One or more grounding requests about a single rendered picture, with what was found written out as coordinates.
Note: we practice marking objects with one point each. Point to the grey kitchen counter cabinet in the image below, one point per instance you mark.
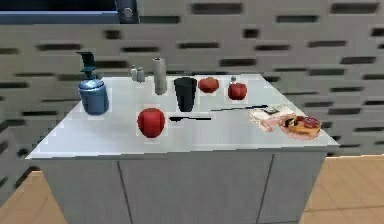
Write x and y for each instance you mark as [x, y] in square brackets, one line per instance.
[186, 180]

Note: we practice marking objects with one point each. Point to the black spoon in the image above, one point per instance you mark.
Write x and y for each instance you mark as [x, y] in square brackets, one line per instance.
[190, 118]

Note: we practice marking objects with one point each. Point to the black cup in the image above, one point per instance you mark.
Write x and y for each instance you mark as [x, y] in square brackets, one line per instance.
[185, 95]

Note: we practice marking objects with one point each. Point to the red tomato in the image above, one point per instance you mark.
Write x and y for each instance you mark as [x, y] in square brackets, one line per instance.
[208, 84]

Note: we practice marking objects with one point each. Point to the large red apple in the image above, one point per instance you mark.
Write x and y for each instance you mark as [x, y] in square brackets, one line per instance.
[151, 122]

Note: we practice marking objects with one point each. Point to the black knife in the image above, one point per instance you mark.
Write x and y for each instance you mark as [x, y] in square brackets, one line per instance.
[240, 107]

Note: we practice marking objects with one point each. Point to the tall grey pepper mill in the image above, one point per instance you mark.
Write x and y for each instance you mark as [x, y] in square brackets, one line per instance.
[160, 76]

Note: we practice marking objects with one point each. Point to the small red apple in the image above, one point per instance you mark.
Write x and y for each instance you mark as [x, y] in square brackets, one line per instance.
[237, 90]

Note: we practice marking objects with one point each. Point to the small grey shaker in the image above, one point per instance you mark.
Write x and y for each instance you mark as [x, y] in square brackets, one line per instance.
[140, 75]
[134, 73]

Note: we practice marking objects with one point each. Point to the pale sliced bread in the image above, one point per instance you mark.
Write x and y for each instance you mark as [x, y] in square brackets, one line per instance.
[268, 118]

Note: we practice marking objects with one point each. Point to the blue soap dispenser bottle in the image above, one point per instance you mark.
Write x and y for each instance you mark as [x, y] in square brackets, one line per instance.
[93, 95]

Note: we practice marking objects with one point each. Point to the pink glazed doughnut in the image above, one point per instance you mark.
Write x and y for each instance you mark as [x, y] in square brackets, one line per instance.
[303, 126]

